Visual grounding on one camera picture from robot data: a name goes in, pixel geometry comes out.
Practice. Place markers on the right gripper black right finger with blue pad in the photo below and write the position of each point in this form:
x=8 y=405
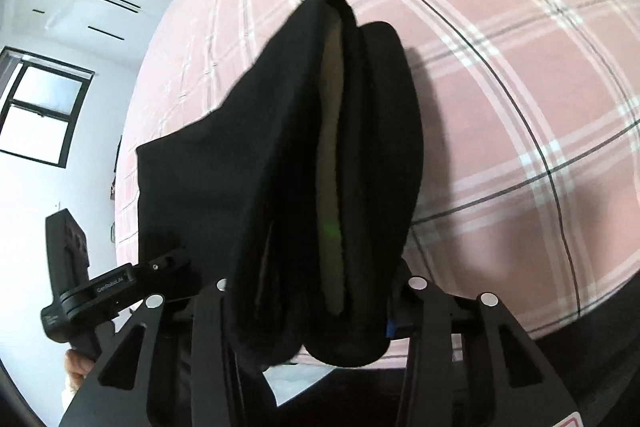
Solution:
x=471 y=364

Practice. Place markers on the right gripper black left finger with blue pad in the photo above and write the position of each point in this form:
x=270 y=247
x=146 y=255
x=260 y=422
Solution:
x=171 y=365

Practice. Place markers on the black pants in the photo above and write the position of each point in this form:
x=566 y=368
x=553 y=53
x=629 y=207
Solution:
x=298 y=191

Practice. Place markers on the person's left hand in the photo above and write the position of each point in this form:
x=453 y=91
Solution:
x=77 y=367

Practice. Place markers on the dark framed window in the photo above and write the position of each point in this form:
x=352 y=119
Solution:
x=41 y=100

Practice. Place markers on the pink plaid bed sheet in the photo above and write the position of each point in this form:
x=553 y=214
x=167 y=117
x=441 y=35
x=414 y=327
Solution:
x=531 y=171

